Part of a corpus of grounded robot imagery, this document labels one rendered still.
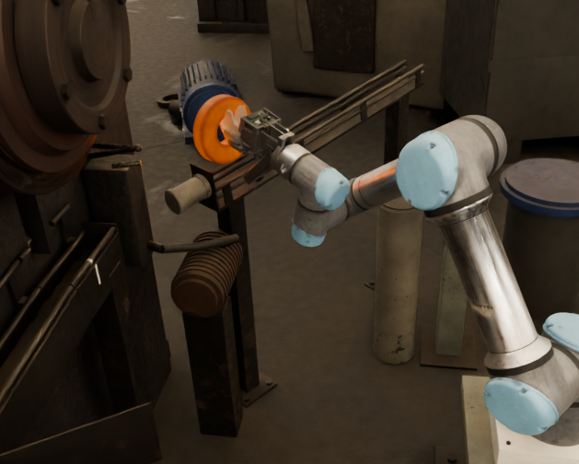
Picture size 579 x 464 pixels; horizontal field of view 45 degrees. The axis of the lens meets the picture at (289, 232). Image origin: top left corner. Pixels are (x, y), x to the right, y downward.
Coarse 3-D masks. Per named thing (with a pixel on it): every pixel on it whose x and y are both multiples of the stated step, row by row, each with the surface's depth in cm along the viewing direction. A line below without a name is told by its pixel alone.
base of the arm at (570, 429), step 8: (568, 408) 127; (576, 408) 127; (560, 416) 128; (568, 416) 128; (576, 416) 128; (560, 424) 128; (568, 424) 128; (576, 424) 128; (544, 432) 130; (552, 432) 129; (560, 432) 129; (568, 432) 128; (576, 432) 129; (544, 440) 130; (552, 440) 130; (560, 440) 129; (568, 440) 129; (576, 440) 129
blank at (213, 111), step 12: (216, 96) 154; (228, 96) 154; (204, 108) 152; (216, 108) 152; (228, 108) 154; (204, 120) 151; (216, 120) 153; (204, 132) 151; (216, 132) 154; (204, 144) 152; (216, 144) 155; (204, 156) 155; (216, 156) 156; (228, 156) 159
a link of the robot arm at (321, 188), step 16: (304, 160) 140; (320, 160) 141; (288, 176) 142; (304, 176) 139; (320, 176) 137; (336, 176) 137; (304, 192) 140; (320, 192) 137; (336, 192) 137; (320, 208) 141
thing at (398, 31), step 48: (288, 0) 367; (336, 0) 355; (384, 0) 346; (432, 0) 337; (288, 48) 380; (336, 48) 368; (384, 48) 358; (432, 48) 348; (336, 96) 385; (432, 96) 361
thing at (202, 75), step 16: (192, 64) 353; (208, 64) 341; (224, 64) 350; (192, 80) 334; (208, 80) 326; (224, 80) 332; (192, 96) 320; (208, 96) 319; (240, 96) 340; (192, 112) 322; (192, 128) 326
